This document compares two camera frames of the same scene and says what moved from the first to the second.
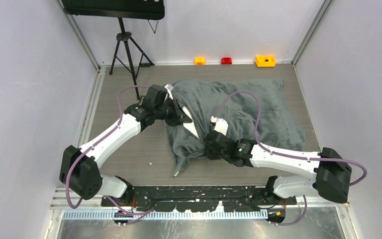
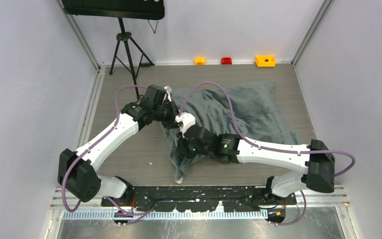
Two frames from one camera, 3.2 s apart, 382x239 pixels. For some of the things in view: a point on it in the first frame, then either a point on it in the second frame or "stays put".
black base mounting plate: (198, 198) stays put
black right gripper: (210, 155) -> (181, 148)
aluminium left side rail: (92, 103) stays put
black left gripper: (178, 116) stays put
